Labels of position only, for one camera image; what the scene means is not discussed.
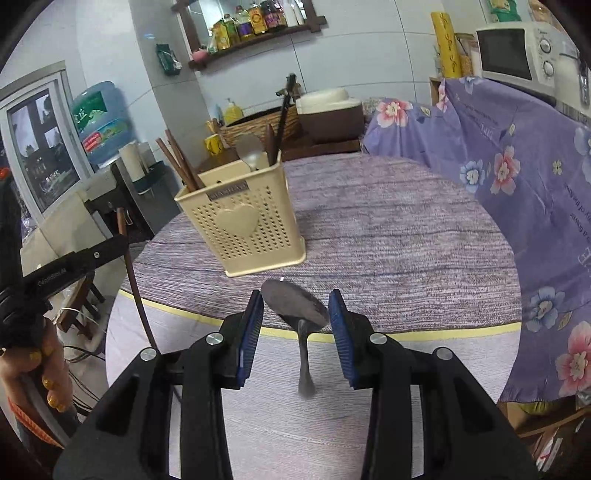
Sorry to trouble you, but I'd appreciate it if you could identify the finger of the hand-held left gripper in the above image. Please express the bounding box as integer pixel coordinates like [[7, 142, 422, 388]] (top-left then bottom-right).
[[23, 233, 129, 302]]

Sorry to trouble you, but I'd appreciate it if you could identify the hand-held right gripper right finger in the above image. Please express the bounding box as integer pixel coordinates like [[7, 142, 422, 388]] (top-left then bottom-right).
[[327, 289, 539, 480]]

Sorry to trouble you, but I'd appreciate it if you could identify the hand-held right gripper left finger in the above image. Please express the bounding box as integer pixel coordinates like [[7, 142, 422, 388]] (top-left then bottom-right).
[[54, 289, 265, 480]]

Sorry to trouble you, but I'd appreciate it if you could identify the small metal spoon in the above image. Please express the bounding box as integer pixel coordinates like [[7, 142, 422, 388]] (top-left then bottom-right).
[[235, 134, 265, 172], [260, 278, 331, 398]]

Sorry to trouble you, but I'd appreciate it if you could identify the beige perforated utensil holder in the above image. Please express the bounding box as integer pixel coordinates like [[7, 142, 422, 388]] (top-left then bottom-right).
[[174, 161, 307, 278]]

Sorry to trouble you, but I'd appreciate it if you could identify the person's left hand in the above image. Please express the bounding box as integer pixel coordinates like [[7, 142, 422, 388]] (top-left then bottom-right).
[[0, 336, 75, 414]]

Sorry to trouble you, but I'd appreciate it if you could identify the wooden stool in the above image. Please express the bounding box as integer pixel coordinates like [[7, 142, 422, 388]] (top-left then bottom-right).
[[55, 272, 107, 342]]

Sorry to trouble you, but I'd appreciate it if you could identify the water dispenser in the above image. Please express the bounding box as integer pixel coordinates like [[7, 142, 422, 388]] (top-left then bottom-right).
[[85, 159, 183, 241]]

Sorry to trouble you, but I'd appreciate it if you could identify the white cup stack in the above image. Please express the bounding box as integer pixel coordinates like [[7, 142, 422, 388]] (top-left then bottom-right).
[[119, 141, 151, 181]]

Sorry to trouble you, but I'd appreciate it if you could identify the window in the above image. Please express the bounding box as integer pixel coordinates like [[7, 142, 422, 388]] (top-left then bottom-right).
[[0, 69, 95, 227]]

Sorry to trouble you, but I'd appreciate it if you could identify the blue water jug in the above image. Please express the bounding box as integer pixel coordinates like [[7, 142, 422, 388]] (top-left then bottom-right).
[[71, 82, 134, 167]]

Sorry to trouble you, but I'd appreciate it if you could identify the dark wooden side table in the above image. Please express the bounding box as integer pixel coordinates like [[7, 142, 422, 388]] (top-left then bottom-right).
[[281, 138, 363, 162]]

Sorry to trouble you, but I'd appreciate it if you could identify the wicker basket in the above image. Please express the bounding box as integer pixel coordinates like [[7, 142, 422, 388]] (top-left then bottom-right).
[[219, 107, 301, 145]]

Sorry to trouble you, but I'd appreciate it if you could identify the brown pot with white lid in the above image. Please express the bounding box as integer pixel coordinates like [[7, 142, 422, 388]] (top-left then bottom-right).
[[295, 88, 365, 141]]

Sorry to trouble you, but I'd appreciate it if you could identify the green packet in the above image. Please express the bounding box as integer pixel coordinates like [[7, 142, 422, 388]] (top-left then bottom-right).
[[156, 44, 183, 76]]

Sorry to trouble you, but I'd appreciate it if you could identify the brown cardboard box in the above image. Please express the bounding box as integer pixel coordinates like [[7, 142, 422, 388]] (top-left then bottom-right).
[[499, 397, 591, 472]]

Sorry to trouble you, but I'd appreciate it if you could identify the purple floral cloth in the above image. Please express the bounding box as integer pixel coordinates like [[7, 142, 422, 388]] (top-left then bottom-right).
[[362, 76, 591, 402]]

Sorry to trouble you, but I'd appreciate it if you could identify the row of condiment bottles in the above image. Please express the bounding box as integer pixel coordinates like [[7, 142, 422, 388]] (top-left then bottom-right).
[[210, 0, 306, 51]]

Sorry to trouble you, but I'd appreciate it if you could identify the glass jar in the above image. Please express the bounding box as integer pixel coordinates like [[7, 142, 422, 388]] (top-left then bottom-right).
[[457, 33, 478, 77]]

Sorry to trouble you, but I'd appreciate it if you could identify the yellow patterned roll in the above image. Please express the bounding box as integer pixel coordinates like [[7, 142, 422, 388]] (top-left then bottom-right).
[[431, 11, 462, 79]]

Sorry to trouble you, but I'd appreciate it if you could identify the white microwave oven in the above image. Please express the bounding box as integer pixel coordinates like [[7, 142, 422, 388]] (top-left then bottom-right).
[[475, 22, 580, 95]]

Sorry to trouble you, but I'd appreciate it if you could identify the metal tap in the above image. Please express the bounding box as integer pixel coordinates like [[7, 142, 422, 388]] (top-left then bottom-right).
[[558, 51, 591, 107]]

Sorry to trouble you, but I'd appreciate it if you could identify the green bag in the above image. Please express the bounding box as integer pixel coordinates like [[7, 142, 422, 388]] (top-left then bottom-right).
[[489, 0, 522, 24]]

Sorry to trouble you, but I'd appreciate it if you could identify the orange and grey strap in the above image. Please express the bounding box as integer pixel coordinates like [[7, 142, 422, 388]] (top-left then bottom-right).
[[7, 374, 65, 449]]

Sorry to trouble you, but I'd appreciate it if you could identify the black utensil handle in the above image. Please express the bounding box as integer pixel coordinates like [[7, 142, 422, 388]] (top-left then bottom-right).
[[269, 73, 298, 164]]

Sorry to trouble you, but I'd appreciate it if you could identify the dark wooden wall shelf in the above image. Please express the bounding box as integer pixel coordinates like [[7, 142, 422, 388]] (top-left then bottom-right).
[[171, 0, 328, 71]]

